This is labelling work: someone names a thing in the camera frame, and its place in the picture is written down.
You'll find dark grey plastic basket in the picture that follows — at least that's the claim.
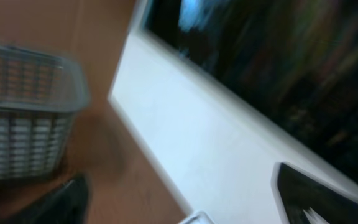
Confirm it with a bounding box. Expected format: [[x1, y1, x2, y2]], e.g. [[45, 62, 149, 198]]
[[0, 45, 91, 182]]

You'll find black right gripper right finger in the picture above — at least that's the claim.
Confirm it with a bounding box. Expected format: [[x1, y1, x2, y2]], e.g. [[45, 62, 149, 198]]
[[275, 162, 358, 223]]

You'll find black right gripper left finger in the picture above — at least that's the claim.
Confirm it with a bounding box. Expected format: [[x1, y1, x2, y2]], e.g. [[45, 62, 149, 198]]
[[4, 174, 90, 224]]

